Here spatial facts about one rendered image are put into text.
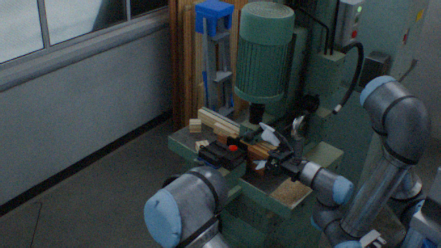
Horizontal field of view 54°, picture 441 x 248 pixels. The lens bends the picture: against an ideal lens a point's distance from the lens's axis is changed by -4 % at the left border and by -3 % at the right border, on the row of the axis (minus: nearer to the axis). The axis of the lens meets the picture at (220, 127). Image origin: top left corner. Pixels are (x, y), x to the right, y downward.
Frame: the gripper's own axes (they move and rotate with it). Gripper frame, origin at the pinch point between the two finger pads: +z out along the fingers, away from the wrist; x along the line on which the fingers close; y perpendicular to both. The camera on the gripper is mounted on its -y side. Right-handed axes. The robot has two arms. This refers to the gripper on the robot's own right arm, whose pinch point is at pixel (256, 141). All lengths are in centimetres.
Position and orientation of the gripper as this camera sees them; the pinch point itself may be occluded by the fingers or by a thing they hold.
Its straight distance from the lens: 147.1
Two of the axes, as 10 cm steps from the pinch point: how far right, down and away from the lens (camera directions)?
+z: -7.5, -4.1, 5.2
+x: -1.0, 8.5, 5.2
